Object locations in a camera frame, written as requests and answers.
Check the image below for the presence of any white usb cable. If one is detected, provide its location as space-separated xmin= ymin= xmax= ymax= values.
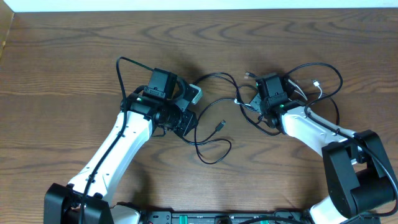
xmin=233 ymin=78 xmax=324 ymax=108

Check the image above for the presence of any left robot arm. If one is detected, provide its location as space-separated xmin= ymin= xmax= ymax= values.
xmin=44 ymin=68 xmax=203 ymax=223

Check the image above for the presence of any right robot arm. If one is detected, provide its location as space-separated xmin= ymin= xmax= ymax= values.
xmin=249 ymin=73 xmax=397 ymax=223

